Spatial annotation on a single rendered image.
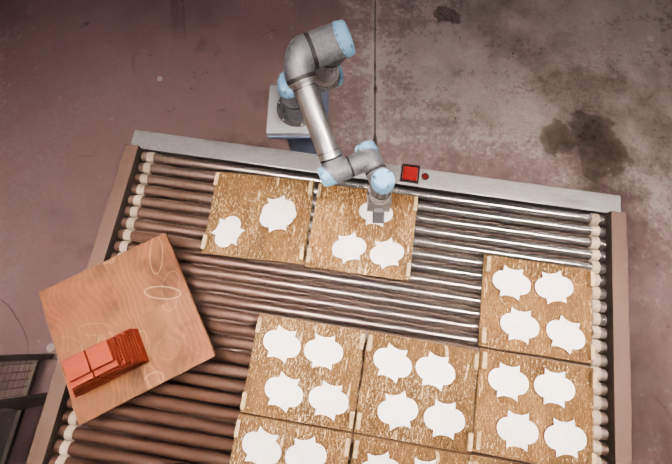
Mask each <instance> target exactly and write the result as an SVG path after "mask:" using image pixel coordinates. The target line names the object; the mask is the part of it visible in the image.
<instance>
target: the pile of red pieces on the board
mask: <svg viewBox="0 0 672 464"><path fill-rule="evenodd" d="M62 362H63V363H62V364H63V368H64V371H65V374H66V378H67V381H68V384H69V388H70V389H71V392H72V395H73V397H78V396H80V395H83V394H85V393H87V392H89V391H91V390H93V389H95V388H97V387H99V386H101V385H103V384H105V383H107V382H109V381H111V380H113V379H115V378H117V377H119V376H121V375H123V374H125V373H127V372H129V371H131V370H133V369H135V368H137V367H139V366H141V365H143V364H145V363H147V362H149V359H148V356H147V354H146V351H145V348H144V345H143V342H142V340H141V337H140V334H139V331H138V329H136V328H135V329H133V328H132V329H131V328H129V329H127V330H125V331H122V332H120V333H118V334H116V335H115V336H113V337H111V338H109V339H107V340H104V341H102V342H100V343H98V344H96V345H94V346H92V347H90V348H88V349H86V350H84V351H82V352H80V353H78V354H76V355H74V356H72V357H70V358H68V359H66V360H64V361H62Z"/></svg>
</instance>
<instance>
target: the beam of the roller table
mask: <svg viewBox="0 0 672 464"><path fill-rule="evenodd" d="M131 145H138V146H140V147H141V148H142V149H143V150H144V151H145V152H156V153H157V154H165V155H172V156H179V157H186V158H193V159H201V160H208V161H215V162H222V163H229V164H237V165H244V166H251V167H258V168H265V169H273V170H280V171H287V172H294V173H301V174H309V175H316V176H319V174H318V171H317V168H318V167H320V166H321V163H320V160H319V158H318V155H317V154H310V153H303V152H296V151H288V150H281V149H274V148H266V147H259V146H251V145H244V144H237V143H229V142H222V141H215V140H207V139H200V138H193V137H185V136H178V135H170V134H163V133H156V132H148V131H141V130H135V132H134V135H133V138H132V141H131ZM385 165H386V167H387V168H388V170H390V171H391V172H392V173H393V175H394V177H395V185H394V186H395V187H402V188H409V189H417V190H424V191H431V192H438V193H445V194H453V195H460V196H467V197H474V198H481V199H489V200H496V201H503V202H510V203H517V204H525V205H532V206H539V207H546V208H553V209H560V210H568V211H575V212H582V213H596V214H599V215H604V214H606V213H608V212H610V211H616V212H621V196H619V195H612V194H605V193H597V192H590V191H583V190H575V189H568V188H561V187H553V186H546V185H539V184H531V183H524V182H516V181H509V180H502V179H494V178H487V177H480V176H472V175H465V174H458V173H450V172H443V171H435V170H428V169H421V168H420V173H419V181H418V184H414V183H407V182H400V175H401V167H402V166H399V165H391V164H385ZM423 173H427V174H428V175H429V179H428V180H423V179H422V177H421V176H422V174H423ZM348 180H352V181H359V182H366V183H369V181H368V179H367V177H366V175H365V173H363V174H361V175H358V176H356V177H353V178H350V179H348Z"/></svg>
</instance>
